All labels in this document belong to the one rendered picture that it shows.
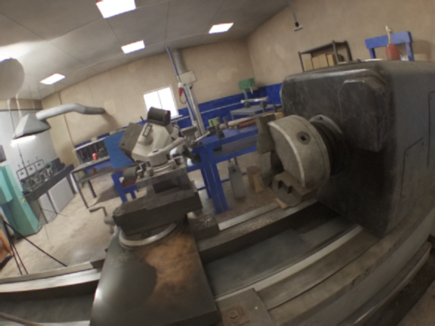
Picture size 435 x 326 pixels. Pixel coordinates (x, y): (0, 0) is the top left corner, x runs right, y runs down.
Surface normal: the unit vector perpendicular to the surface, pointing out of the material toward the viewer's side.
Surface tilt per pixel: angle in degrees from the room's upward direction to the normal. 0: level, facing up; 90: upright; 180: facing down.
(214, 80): 90
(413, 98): 90
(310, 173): 87
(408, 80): 90
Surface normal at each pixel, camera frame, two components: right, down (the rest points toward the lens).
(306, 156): 0.15, -0.15
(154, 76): 0.26, 0.23
